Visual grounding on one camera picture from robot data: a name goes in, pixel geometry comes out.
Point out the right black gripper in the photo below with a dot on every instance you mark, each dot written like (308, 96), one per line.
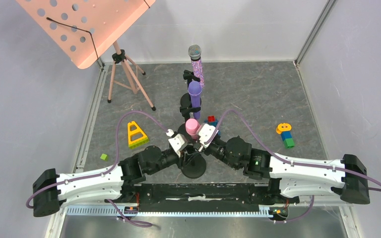
(201, 148)

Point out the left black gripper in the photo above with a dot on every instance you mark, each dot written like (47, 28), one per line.
(184, 153)

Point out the pink toy microphone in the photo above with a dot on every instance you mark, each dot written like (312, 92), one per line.
(192, 126)

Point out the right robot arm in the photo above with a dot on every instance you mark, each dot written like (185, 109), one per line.
(293, 177)

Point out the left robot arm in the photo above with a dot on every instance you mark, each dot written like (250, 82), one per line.
(52, 191)

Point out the purple toy microphone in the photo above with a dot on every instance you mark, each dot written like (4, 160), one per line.
(194, 91)

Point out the glitter microphone silver head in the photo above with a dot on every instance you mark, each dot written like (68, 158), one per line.
(194, 53)

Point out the pink music stand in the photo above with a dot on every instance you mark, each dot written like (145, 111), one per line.
(85, 29)

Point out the red blue toy car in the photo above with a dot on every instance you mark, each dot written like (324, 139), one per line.
(211, 120)

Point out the yellow triangle toy block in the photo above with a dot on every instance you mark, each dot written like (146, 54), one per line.
(135, 135)

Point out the small green cube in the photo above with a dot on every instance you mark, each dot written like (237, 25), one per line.
(104, 157)

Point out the stacked orange blue green blocks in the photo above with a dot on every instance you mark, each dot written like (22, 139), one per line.
(284, 130)

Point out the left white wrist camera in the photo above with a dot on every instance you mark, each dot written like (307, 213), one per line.
(177, 141)

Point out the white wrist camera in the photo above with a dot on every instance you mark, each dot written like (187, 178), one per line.
(204, 133)
(177, 141)

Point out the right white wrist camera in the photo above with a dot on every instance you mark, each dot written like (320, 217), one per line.
(204, 133)

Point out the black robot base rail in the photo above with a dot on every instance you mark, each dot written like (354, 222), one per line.
(201, 197)

